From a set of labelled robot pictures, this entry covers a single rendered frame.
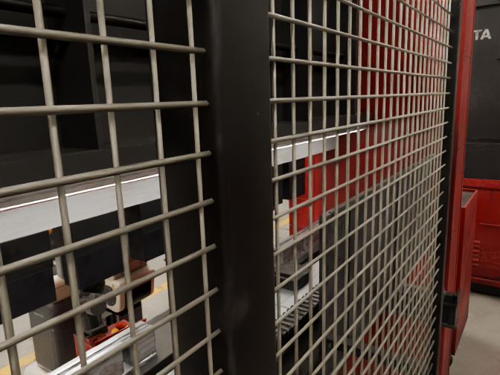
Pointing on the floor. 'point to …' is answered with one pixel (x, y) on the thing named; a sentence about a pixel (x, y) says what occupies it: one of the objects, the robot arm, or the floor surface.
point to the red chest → (464, 261)
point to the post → (220, 181)
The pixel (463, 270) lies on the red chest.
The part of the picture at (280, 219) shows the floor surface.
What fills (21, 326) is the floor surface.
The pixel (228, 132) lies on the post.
